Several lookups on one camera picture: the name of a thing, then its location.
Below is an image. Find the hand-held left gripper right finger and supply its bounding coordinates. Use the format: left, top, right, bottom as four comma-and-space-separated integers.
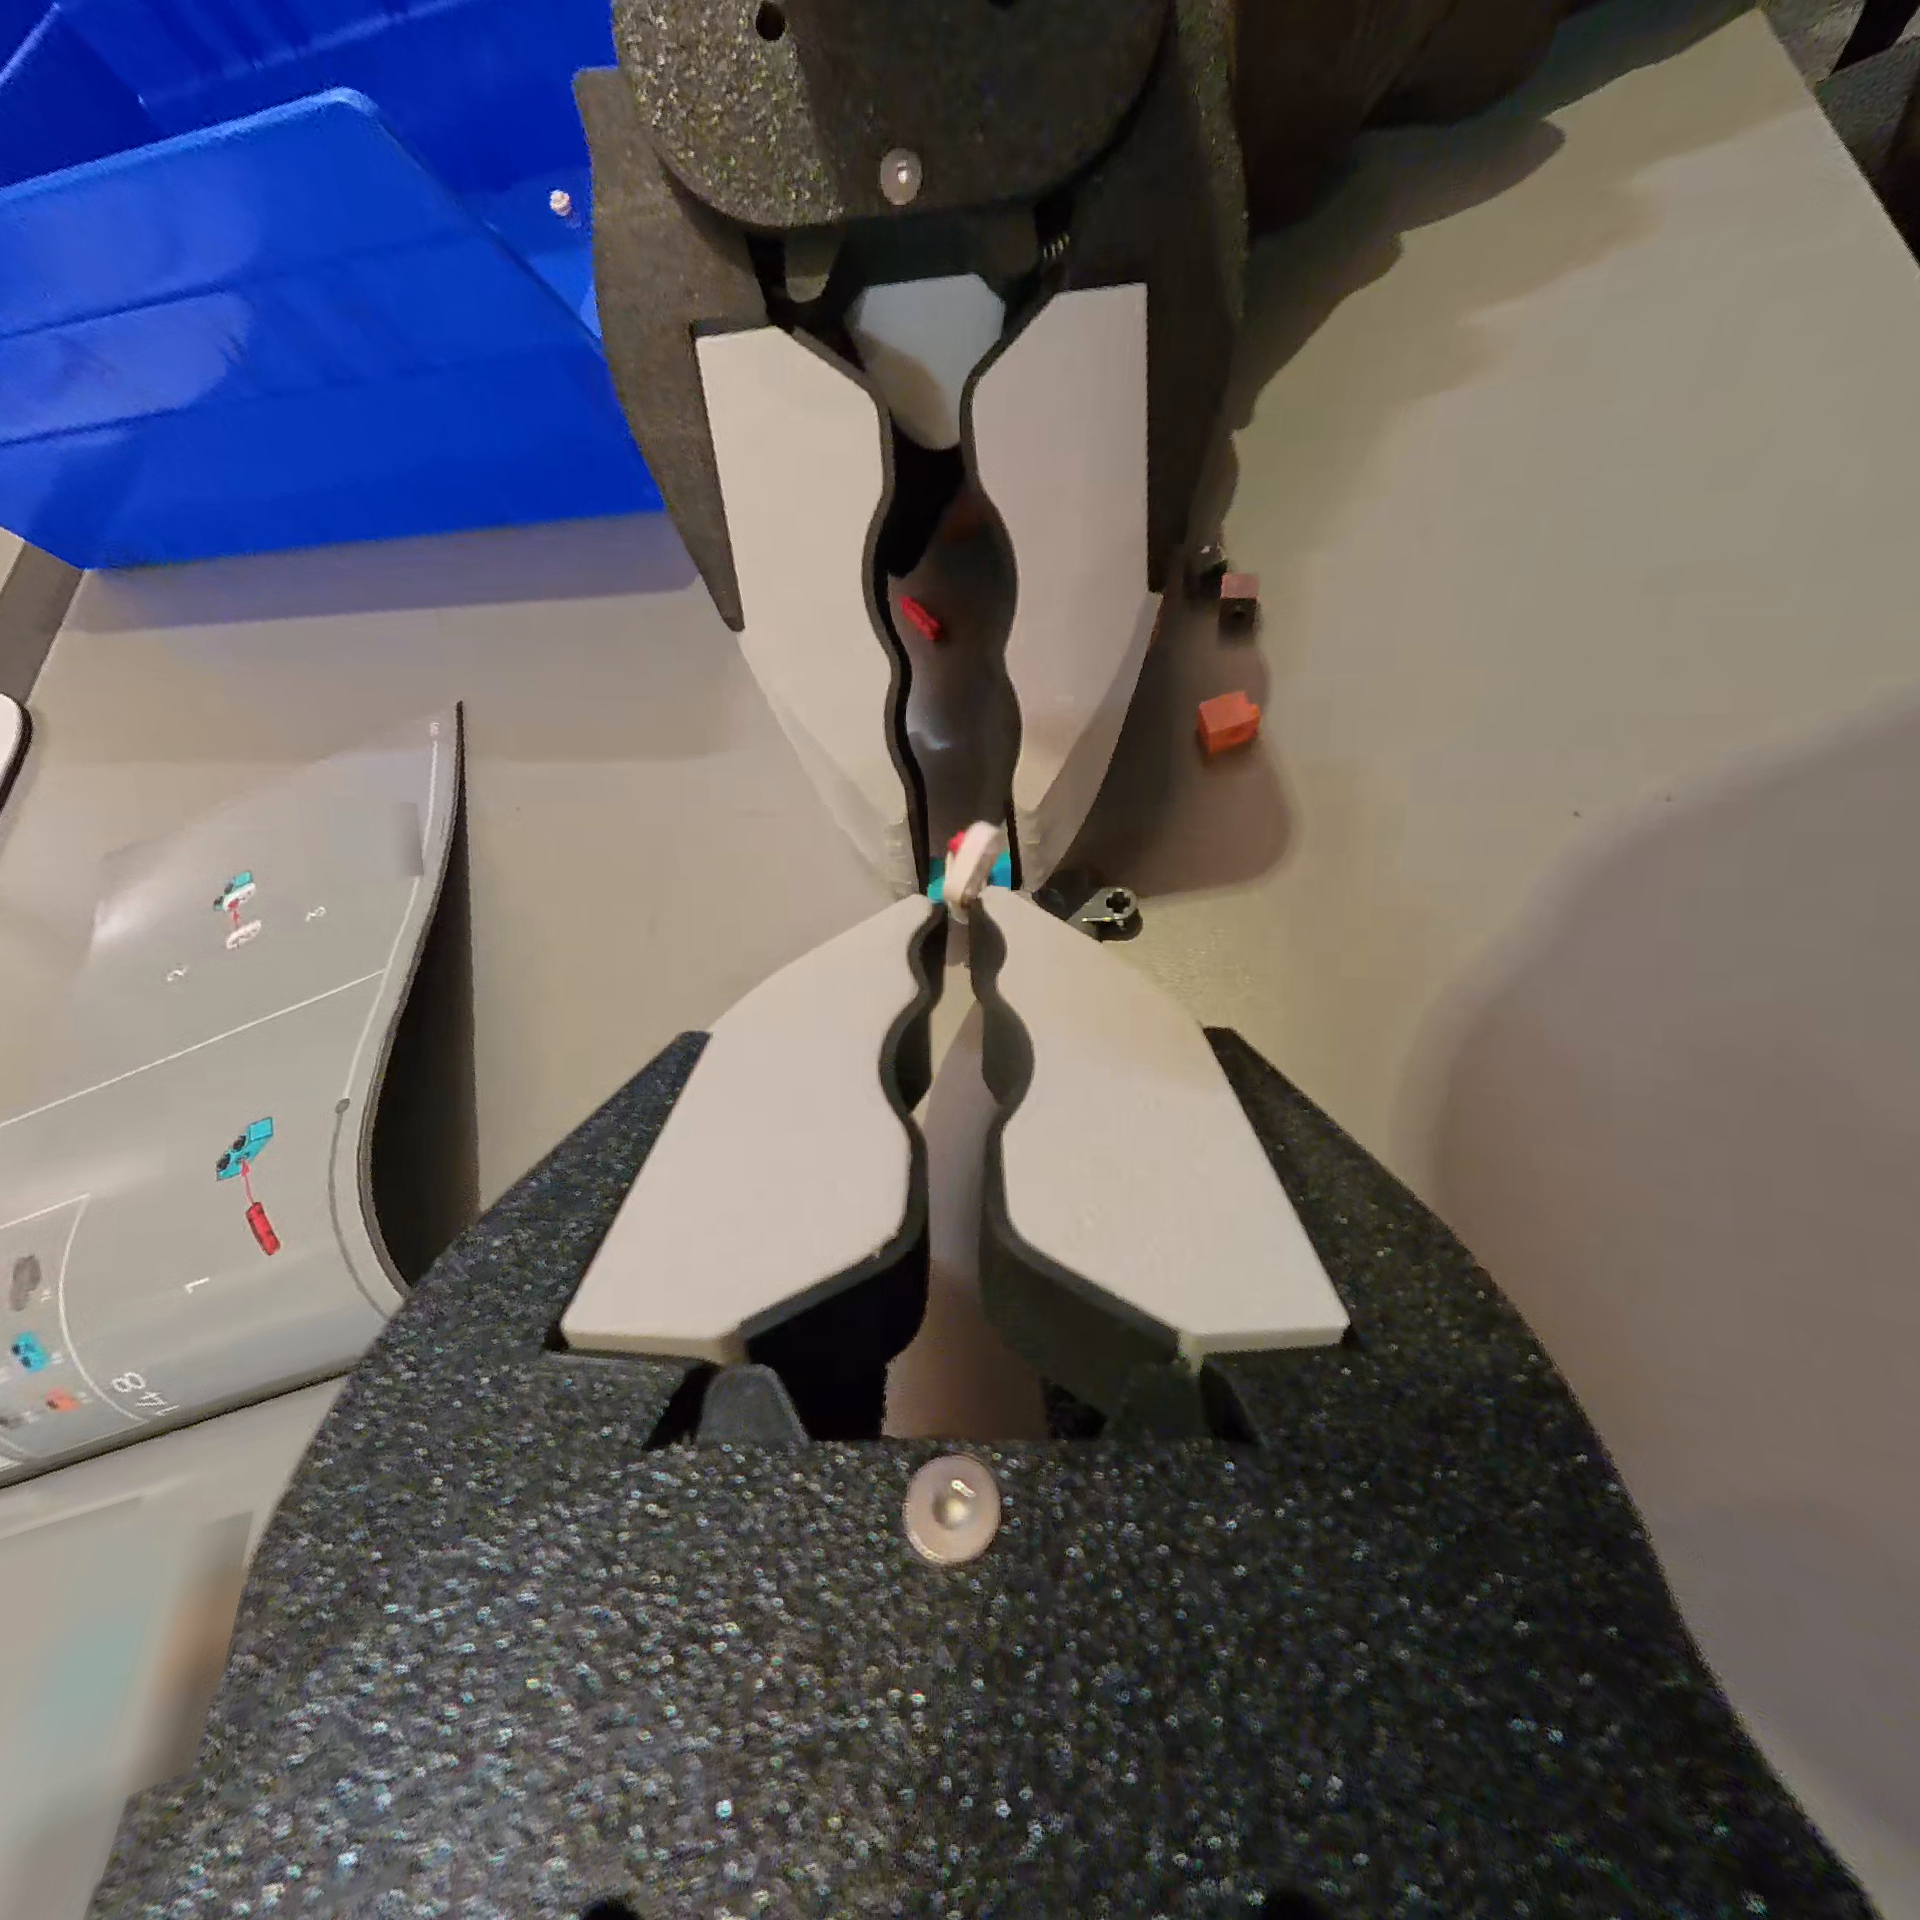
964, 890, 1354, 1429

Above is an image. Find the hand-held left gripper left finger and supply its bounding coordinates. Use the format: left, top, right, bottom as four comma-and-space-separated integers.
559, 894, 940, 1369

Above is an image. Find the large blue plastic bin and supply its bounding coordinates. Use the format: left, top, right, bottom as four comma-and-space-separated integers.
0, 84, 668, 572

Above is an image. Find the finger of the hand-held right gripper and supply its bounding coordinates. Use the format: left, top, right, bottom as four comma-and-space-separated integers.
964, 279, 1166, 890
694, 319, 926, 890

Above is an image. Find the grey instruction booklet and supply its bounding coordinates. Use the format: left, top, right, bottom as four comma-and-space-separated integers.
0, 699, 477, 1493

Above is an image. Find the person's right forearm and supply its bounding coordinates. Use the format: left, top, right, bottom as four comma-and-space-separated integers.
1240, 0, 1524, 235

